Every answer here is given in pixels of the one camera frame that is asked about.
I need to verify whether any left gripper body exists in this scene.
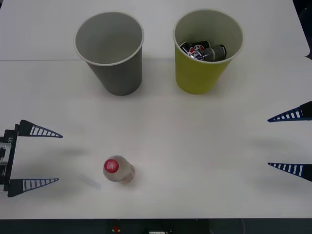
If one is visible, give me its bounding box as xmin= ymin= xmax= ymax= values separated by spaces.
xmin=0 ymin=123 xmax=20 ymax=194

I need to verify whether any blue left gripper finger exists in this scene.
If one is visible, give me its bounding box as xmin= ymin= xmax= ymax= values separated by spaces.
xmin=7 ymin=178 xmax=60 ymax=198
xmin=15 ymin=119 xmax=64 ymax=139

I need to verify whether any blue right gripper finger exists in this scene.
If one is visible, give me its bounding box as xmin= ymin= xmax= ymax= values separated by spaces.
xmin=267 ymin=100 xmax=312 ymax=123
xmin=267 ymin=162 xmax=312 ymax=182

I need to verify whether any clear bottle with red cap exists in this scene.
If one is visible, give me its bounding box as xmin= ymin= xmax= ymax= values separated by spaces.
xmin=102 ymin=155 xmax=136 ymax=184

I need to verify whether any grey plastic bin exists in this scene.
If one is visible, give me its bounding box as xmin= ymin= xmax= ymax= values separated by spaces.
xmin=74 ymin=11 xmax=145 ymax=97

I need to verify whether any dark grey can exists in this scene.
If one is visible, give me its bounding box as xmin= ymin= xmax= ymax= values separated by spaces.
xmin=201 ymin=44 xmax=228 ymax=62

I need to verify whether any yellow-green plastic bin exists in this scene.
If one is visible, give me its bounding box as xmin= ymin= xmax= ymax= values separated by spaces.
xmin=173 ymin=9 xmax=245 ymax=95

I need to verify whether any black can with blue-red print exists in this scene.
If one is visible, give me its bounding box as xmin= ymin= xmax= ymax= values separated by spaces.
xmin=179 ymin=40 xmax=211 ymax=60

